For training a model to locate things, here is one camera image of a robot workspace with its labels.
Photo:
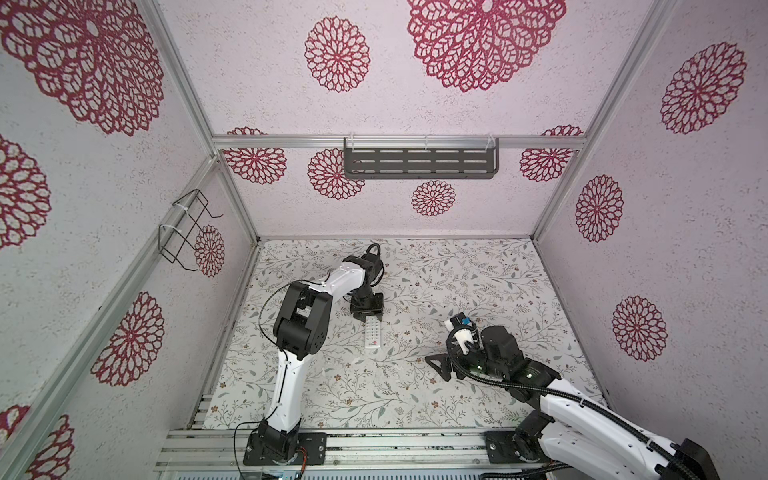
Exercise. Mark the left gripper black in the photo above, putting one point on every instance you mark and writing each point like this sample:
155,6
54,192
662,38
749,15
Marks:
366,306

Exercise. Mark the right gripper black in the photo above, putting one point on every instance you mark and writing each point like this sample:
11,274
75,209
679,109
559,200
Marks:
455,361

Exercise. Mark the white remote control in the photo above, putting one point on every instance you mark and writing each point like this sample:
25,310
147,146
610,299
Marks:
372,333

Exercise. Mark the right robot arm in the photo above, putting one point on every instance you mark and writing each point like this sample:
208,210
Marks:
565,429

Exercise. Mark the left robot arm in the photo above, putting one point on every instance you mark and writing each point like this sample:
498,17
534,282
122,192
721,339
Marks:
300,330

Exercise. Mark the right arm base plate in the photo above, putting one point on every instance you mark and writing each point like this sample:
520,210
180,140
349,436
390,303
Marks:
508,446

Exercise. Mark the dark grey wall shelf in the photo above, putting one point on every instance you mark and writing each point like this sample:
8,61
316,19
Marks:
424,163

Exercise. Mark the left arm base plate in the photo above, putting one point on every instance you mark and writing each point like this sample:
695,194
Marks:
293,450

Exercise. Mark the black wire wall rack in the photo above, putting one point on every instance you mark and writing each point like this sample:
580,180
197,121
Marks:
174,238

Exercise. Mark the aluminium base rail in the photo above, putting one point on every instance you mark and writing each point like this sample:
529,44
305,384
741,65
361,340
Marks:
442,447

